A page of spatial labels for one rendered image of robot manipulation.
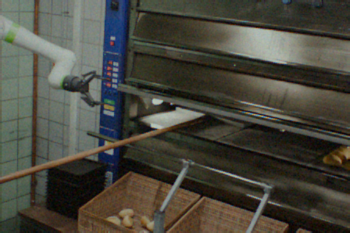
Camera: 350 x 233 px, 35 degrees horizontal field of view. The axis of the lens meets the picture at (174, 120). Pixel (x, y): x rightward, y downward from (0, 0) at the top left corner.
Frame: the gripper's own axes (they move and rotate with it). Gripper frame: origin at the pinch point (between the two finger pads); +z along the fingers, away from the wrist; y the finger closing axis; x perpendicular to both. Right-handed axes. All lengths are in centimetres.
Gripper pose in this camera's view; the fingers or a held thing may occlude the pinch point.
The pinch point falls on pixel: (102, 91)
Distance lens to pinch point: 298.7
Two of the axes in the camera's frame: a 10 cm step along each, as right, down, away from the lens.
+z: 8.1, 2.1, -5.5
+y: -0.8, 9.6, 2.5
